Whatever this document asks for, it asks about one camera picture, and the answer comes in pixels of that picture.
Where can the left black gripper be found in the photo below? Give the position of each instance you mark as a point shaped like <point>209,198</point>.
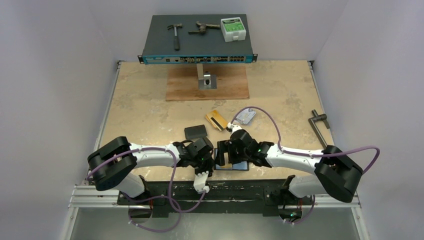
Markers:
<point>210,164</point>

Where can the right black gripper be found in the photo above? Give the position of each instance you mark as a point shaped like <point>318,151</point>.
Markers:
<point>224,151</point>

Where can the single gold VIP card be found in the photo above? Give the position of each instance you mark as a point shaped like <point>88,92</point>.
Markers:
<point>226,166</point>

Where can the black card holder wallet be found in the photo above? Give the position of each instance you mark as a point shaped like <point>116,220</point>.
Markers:
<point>239,166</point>

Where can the black VIP card stack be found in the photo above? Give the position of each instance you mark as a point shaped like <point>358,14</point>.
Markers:
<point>195,132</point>

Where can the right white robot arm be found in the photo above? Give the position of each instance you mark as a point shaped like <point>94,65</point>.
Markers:
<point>330,171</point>

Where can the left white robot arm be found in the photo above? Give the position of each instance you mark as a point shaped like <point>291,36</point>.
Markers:
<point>111,165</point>

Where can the gold VIP card stack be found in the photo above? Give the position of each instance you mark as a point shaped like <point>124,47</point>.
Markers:
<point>216,120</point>

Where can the silver card stack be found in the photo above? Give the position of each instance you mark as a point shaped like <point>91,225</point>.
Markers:
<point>246,116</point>

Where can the wooden board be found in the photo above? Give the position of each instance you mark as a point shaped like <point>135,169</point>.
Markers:
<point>231,83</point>

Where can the small hammer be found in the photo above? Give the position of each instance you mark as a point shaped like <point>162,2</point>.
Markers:
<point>176,41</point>

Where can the white green plastic box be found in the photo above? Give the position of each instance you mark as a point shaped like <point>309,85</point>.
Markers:
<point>233,29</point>

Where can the rusty pliers tool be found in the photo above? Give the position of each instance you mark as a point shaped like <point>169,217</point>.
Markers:
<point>203,27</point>

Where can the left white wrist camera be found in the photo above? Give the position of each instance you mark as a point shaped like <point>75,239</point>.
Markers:
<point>200,182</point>

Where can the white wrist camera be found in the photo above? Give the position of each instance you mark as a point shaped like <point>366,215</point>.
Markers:
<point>200,182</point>
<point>231,128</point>

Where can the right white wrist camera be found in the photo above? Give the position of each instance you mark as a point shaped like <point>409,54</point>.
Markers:
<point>231,128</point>

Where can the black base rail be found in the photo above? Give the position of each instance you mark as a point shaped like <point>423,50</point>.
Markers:
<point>268,197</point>

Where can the metal stand bracket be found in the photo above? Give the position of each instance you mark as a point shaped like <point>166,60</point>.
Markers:
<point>206,80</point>

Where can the blue network switch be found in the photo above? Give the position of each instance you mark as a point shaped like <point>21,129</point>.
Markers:
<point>209,48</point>

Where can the metal crank handle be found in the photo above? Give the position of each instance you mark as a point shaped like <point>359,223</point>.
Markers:
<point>313,121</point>

